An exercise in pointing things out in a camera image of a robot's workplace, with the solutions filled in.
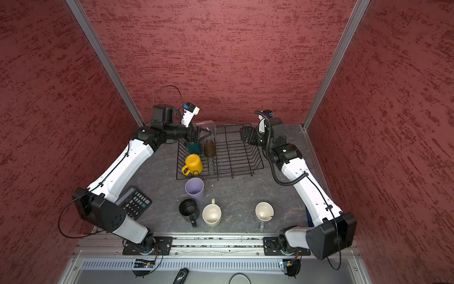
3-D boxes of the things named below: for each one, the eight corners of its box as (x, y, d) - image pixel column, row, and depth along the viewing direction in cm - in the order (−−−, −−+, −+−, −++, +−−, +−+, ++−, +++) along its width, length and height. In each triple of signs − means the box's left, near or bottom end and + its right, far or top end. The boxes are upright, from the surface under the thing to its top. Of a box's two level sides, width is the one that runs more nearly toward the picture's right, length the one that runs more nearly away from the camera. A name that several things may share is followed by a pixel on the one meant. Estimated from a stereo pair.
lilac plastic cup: (188, 203, 88) (183, 193, 78) (191, 188, 93) (186, 177, 83) (205, 203, 88) (202, 193, 78) (206, 188, 94) (204, 177, 83)
